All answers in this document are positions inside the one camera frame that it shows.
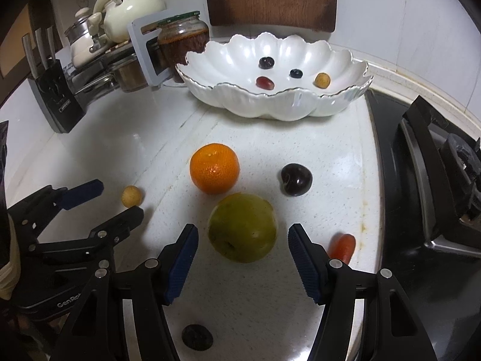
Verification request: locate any green apple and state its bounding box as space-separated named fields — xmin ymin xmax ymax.
xmin=208 ymin=193 xmax=279 ymax=264

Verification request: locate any orange tangerine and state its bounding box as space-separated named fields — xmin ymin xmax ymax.
xmin=189 ymin=143 xmax=240 ymax=195

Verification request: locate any white scalloped ceramic bowl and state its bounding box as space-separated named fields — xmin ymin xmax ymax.
xmin=175 ymin=32 xmax=374 ymax=121

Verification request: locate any black glass gas cooktop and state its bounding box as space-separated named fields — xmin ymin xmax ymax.
xmin=364 ymin=88 xmax=481 ymax=361

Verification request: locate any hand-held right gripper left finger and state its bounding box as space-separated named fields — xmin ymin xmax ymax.
xmin=49 ymin=224 xmax=199 ymax=361

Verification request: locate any small white electric pot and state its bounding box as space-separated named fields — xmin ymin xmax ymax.
xmin=64 ymin=7 xmax=109 ymax=67

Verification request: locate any person's left forearm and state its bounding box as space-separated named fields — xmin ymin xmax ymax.
xmin=0 ymin=214 xmax=19 ymax=299

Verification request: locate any black knife block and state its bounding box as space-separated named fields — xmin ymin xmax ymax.
xmin=28 ymin=59 xmax=85 ymax=133

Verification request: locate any large wooden cutting board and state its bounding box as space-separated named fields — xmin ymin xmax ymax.
xmin=202 ymin=0 xmax=338 ymax=33

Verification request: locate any steel handled knife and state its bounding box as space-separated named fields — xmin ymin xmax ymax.
xmin=23 ymin=33 xmax=38 ymax=78
xmin=35 ymin=28 xmax=49 ymax=69
xmin=46 ymin=26 xmax=57 ymax=63

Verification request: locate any dark purple plum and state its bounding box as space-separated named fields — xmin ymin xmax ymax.
xmin=280 ymin=163 xmax=313 ymax=197

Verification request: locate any white rectangular frame stand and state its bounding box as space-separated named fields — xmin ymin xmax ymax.
xmin=127 ymin=11 xmax=188 ymax=88

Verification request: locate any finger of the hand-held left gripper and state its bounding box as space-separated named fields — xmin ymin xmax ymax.
xmin=30 ymin=206 xmax=145 ymax=262
xmin=7 ymin=179 xmax=104 ymax=243

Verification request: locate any black burner grate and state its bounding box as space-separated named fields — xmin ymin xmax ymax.
xmin=402 ymin=96 xmax=481 ymax=226

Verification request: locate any red cherry tomato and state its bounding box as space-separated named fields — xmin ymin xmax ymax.
xmin=327 ymin=233 xmax=356 ymax=264

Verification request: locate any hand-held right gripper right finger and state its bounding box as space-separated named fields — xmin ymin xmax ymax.
xmin=288 ymin=224 xmax=438 ymax=361

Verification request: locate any glass jar of brown sauce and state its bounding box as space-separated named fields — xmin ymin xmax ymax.
xmin=157 ymin=11 xmax=210 ymax=83

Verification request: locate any steel pan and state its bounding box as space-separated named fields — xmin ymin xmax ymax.
xmin=68 ymin=73 xmax=117 ymax=96

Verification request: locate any cream ceramic teapot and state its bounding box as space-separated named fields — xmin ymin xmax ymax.
xmin=92 ymin=0 xmax=167 ymax=44

